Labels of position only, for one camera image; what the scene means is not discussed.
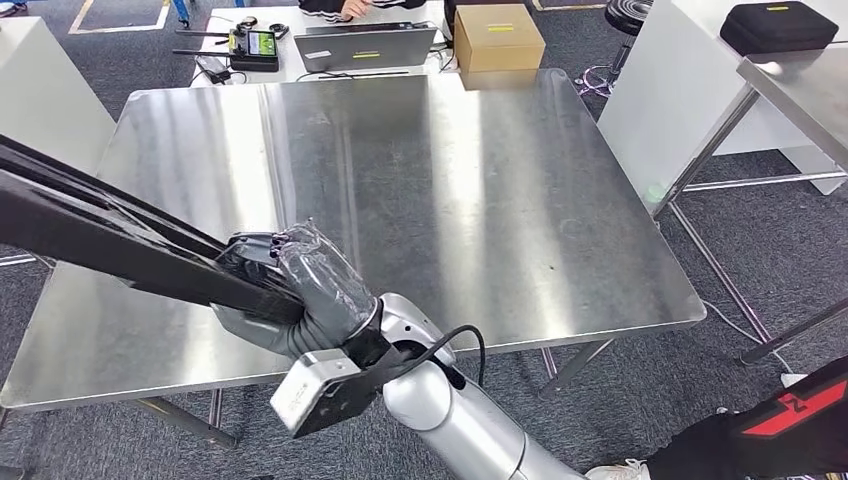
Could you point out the person's hand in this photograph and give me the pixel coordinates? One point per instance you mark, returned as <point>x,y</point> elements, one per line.
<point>356,8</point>

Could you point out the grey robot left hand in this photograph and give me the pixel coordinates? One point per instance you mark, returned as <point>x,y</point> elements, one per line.
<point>324,285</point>

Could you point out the black plastic plate frame part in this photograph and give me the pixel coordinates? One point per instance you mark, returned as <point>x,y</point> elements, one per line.
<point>99,252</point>

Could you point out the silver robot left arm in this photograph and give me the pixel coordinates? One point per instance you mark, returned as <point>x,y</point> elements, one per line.
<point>457,424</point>

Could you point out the stainless steel workbench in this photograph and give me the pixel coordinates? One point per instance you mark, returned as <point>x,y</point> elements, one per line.
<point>464,199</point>

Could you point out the person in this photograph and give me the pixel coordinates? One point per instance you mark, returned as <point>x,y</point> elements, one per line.
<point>782,430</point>
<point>318,6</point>

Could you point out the grey laptop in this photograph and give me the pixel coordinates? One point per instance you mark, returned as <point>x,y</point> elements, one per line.
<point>364,50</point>

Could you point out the black remote controller with screen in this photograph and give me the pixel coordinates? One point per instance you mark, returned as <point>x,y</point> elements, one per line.
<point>255,56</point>

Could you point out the cardboard box with yellow label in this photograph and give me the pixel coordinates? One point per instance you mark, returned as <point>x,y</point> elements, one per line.
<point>497,40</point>

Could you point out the black power adapter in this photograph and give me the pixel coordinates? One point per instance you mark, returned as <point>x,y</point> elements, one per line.
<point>212,69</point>

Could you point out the white panel desk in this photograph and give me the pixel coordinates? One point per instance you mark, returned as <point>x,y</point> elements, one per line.
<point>662,99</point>
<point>46,93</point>

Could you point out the black zip case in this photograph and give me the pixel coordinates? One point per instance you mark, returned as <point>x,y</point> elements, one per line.
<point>775,26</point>

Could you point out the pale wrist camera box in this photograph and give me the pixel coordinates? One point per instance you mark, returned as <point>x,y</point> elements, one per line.
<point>308,391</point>

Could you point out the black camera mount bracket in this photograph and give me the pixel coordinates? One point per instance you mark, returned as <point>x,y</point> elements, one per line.
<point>358,387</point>

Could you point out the blue metal frame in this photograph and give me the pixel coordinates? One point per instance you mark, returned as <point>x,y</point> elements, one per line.
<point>180,10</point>

